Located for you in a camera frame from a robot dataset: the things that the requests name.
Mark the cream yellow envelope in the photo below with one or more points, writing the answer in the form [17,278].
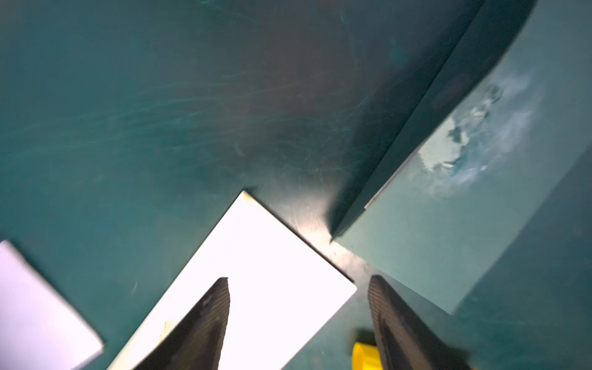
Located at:
[282,291]

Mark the yellow glue stick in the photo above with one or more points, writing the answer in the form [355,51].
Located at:
[365,357]

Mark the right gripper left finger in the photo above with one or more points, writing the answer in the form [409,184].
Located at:
[196,342]

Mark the dark green envelope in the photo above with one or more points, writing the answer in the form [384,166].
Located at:
[495,157]

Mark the purple envelope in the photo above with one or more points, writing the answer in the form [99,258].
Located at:
[39,328]

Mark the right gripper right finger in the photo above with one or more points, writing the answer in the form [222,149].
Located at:
[403,340]

